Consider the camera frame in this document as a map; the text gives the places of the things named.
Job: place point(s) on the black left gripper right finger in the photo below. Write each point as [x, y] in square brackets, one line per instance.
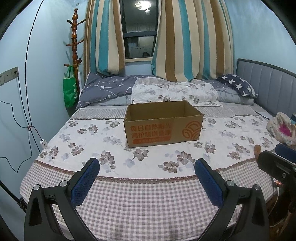
[242, 213]

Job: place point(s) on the striped curtain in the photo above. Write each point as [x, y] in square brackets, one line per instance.
[194, 41]
[104, 49]

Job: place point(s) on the wall power outlet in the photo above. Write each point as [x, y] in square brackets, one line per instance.
[9, 75]

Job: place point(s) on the folded floral quilt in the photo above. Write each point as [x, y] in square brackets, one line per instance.
[201, 94]

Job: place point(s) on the grey padded headboard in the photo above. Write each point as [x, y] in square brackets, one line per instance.
[274, 86]

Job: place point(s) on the small wooden figure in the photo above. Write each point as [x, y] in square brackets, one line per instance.
[257, 151]

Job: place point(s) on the wooden coat rack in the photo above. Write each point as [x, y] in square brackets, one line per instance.
[74, 43]

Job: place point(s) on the grey blue star duvet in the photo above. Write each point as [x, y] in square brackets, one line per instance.
[100, 88]

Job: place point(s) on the right striped curtain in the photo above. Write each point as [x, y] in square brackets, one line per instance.
[194, 41]

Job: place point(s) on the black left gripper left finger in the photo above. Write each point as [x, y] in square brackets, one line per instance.
[40, 220]

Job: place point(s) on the window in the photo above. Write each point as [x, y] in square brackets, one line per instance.
[139, 25]

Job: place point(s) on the left striped curtain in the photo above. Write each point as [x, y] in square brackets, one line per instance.
[104, 49]

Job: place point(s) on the floral bed cover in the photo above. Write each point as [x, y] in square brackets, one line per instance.
[152, 193]

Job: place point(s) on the navy star pillow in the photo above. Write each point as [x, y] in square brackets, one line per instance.
[238, 84]

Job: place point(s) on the green shopping bag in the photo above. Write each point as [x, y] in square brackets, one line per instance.
[70, 90]

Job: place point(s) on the brown cardboard box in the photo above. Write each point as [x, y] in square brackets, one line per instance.
[162, 123]

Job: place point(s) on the white pink plastic bag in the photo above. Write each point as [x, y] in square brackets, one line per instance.
[282, 129]

